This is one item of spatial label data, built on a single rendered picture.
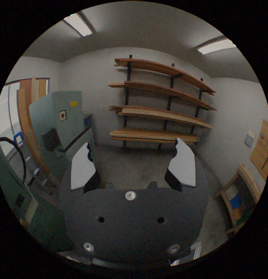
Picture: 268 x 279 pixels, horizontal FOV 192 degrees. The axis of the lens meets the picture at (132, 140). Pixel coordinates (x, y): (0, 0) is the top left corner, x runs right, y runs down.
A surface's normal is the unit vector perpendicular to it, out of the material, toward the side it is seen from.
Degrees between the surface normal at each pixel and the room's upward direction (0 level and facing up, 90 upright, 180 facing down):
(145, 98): 90
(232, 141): 90
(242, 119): 90
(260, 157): 90
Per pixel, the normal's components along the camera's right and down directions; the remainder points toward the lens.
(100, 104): 0.01, 0.50
